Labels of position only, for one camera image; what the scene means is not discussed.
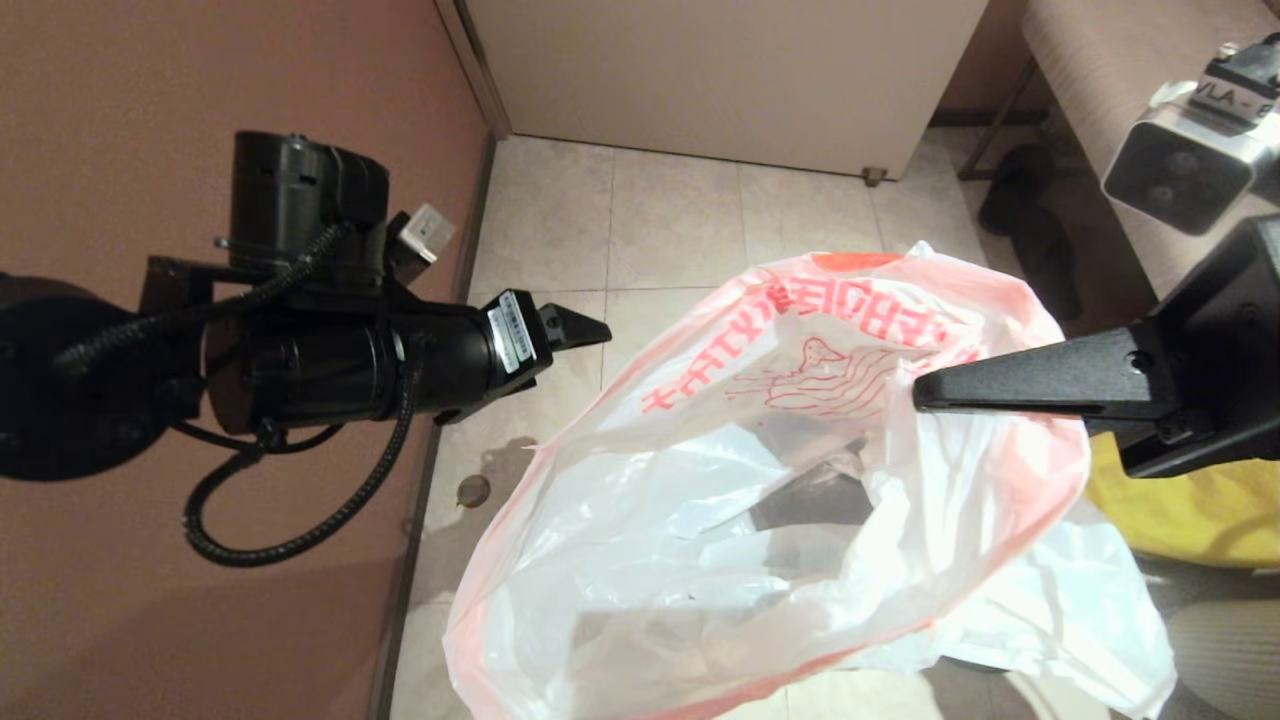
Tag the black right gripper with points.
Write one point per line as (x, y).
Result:
(1230, 380)

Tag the metal bench leg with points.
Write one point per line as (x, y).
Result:
(990, 125)

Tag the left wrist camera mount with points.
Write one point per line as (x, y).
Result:
(300, 200)

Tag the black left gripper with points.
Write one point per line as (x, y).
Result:
(520, 350)

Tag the beige wood-grain bench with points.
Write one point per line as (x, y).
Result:
(1100, 60)

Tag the yellow fabric bag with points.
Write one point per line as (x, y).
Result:
(1200, 520)

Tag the black slipper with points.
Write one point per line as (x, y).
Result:
(1052, 275)
(1010, 195)

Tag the white cabinet panel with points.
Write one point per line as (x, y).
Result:
(720, 80)

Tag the small metal cabinet foot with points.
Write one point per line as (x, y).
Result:
(873, 178)

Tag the white liner bag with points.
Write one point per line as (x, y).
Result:
(700, 580)

